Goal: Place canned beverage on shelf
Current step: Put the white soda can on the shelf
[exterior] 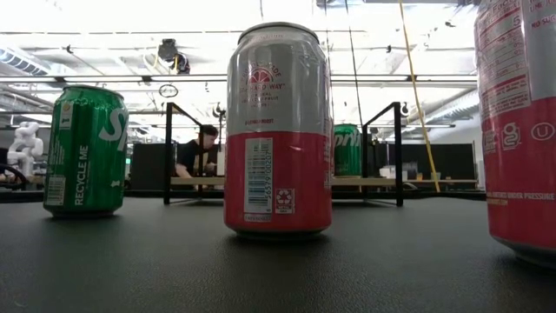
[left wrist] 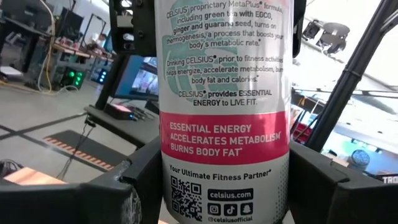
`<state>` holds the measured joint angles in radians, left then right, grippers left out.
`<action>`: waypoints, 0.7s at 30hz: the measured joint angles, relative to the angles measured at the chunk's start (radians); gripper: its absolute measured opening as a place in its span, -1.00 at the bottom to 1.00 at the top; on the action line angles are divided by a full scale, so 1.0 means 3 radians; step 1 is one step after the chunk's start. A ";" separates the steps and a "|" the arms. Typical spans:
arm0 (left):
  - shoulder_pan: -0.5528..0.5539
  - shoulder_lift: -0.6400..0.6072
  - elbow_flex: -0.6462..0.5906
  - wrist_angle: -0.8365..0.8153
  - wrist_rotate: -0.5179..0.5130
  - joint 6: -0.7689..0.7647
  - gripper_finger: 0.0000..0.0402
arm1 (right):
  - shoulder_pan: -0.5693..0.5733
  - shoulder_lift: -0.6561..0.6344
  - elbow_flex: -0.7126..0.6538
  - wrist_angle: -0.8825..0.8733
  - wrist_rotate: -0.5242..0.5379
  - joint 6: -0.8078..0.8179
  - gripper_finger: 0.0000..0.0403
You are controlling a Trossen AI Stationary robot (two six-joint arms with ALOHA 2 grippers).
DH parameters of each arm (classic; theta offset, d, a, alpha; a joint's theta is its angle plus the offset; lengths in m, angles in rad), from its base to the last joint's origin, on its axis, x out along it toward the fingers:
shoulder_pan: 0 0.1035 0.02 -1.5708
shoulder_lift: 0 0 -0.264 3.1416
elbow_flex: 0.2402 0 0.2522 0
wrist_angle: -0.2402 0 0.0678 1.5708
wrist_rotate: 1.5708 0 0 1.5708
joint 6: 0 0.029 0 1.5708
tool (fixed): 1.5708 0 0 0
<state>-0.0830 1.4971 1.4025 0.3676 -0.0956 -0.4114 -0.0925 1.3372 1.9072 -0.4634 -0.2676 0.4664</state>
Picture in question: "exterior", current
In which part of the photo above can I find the green Sprite can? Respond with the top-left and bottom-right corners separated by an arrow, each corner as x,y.
332,123 -> 363,177
43,84 -> 130,217

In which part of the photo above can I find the pink and silver can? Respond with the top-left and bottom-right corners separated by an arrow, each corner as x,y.
473,0 -> 556,266
223,21 -> 334,239

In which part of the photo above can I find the dark hanging device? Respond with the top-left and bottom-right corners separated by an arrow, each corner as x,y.
156,37 -> 191,75

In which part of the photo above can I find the yellow cable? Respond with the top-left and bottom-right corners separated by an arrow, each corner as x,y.
397,0 -> 440,193

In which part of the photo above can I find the black table mat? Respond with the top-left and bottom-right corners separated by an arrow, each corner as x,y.
0,195 -> 556,313

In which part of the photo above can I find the black chair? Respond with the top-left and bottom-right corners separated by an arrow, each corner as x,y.
0,163 -> 28,191

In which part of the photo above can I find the person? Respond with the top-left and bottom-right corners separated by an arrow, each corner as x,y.
175,123 -> 221,191

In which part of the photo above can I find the wooden shelf with black legs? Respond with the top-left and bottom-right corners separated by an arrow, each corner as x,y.
162,101 -> 404,208

